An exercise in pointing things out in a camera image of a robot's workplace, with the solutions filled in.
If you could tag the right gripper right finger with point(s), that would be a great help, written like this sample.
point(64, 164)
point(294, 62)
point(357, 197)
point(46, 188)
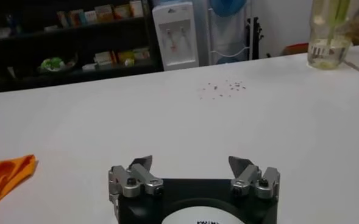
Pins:
point(252, 181)

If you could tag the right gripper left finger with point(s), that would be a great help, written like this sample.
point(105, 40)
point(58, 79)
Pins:
point(136, 181)

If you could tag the orange t-shirt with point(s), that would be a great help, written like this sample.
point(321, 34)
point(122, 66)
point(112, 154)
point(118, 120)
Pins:
point(2, 176)

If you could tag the large white table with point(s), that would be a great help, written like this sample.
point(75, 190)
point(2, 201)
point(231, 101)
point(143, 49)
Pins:
point(167, 121)

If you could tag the white water dispenser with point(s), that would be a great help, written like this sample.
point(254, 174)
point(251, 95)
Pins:
point(176, 45)

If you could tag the bowl with green items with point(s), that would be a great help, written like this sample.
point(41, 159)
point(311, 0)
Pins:
point(55, 64)

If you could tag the black tripod stand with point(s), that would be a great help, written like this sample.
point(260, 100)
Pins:
point(254, 36)

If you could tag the white metal jug rack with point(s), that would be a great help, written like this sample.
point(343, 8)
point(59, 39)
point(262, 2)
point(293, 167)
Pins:
point(210, 36)

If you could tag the black shelf unit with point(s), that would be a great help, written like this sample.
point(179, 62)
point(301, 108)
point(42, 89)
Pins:
point(75, 39)

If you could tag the green lid drinking bottle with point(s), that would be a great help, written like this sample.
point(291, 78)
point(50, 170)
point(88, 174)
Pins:
point(331, 45)

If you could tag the blue water jug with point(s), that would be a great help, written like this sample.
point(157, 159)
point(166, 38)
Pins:
point(228, 7)

